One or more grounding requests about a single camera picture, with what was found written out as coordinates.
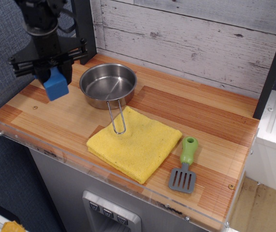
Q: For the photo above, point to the steel pot with wire handle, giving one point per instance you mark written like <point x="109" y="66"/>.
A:
<point x="109" y="86"/>

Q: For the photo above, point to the green handled grey spatula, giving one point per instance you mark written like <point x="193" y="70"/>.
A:
<point x="182" y="179"/>

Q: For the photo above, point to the clear acrylic guard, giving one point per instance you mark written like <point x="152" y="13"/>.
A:
<point x="220" y="120"/>

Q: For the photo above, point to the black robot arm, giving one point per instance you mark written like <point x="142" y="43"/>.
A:
<point x="43" y="17"/>

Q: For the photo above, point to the yellow folded cloth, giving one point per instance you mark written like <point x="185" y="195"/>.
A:
<point x="134" y="144"/>

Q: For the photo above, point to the yellow cloth scrap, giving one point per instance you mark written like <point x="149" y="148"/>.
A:
<point x="12" y="226"/>

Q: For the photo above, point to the black left post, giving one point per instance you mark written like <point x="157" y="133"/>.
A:
<point x="85" y="29"/>

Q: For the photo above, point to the white ridged side cabinet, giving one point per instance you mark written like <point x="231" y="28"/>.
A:
<point x="261" y="163"/>

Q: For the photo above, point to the silver dispenser panel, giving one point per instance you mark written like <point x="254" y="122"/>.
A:
<point x="106" y="216"/>

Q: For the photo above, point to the black right post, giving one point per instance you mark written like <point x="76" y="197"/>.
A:
<point x="266" y="90"/>

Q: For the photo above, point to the black post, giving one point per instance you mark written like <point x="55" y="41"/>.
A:
<point x="85" y="29"/>
<point x="266" y="90"/>

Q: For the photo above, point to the blue arch block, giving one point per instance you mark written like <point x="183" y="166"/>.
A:
<point x="56" y="86"/>

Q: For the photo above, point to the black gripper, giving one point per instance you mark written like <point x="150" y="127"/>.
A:
<point x="45" y="52"/>

